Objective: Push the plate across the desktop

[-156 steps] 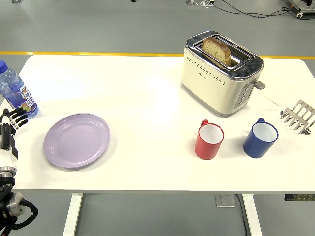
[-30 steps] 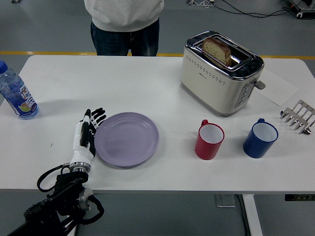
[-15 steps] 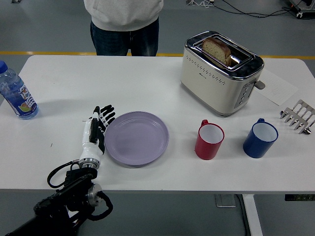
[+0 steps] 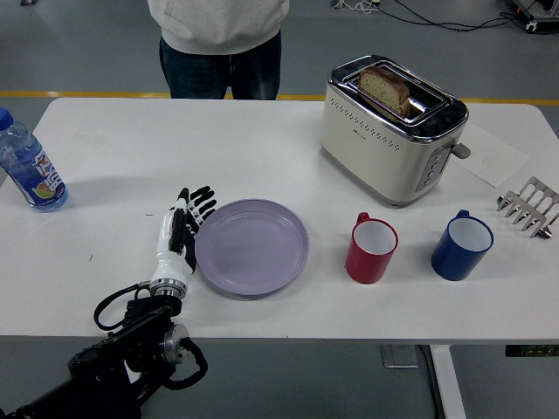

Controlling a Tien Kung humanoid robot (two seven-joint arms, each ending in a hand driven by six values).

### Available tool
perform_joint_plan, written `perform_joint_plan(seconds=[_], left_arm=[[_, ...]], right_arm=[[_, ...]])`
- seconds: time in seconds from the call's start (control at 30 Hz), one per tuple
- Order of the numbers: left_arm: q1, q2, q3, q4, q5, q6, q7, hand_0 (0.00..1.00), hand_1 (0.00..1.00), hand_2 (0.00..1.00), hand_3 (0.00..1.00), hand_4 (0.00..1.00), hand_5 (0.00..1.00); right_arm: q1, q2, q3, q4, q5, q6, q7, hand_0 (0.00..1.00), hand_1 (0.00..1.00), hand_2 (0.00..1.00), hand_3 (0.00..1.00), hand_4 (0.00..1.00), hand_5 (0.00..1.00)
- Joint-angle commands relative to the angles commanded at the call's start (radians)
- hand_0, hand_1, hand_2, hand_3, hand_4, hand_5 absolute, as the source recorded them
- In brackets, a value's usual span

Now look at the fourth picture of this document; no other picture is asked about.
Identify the silver metal toast rack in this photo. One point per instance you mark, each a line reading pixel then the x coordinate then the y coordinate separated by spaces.
pixel 533 205

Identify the blue enamel mug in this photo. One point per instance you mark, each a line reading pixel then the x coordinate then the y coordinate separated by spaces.
pixel 452 259

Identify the black table control panel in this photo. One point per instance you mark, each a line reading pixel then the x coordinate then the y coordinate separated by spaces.
pixel 530 350

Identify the lilac round plate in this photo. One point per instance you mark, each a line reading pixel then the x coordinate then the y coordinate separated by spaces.
pixel 251 249

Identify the cream and chrome toaster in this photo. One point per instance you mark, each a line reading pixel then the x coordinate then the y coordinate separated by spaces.
pixel 375 161

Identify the red enamel mug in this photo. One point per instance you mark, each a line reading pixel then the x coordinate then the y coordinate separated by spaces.
pixel 364 262

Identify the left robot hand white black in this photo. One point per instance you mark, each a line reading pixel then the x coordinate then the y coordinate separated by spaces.
pixel 168 262

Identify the grey floor socket plate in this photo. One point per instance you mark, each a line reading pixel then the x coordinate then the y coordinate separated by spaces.
pixel 397 357

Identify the white paper sheet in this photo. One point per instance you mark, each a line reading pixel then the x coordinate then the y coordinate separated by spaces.
pixel 493 161

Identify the metal equipment frame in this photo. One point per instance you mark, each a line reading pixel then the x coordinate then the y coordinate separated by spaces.
pixel 539 15

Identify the brown bread slice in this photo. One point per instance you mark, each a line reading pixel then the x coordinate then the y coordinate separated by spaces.
pixel 384 87

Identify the blue-capped plastic drink bottle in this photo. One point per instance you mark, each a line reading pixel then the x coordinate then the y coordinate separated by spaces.
pixel 26 161

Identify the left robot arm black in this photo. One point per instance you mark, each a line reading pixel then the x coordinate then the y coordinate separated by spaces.
pixel 131 340

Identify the white table leg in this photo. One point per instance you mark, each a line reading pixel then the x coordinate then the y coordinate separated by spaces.
pixel 450 384

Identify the person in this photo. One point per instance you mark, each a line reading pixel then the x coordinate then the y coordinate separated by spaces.
pixel 218 39

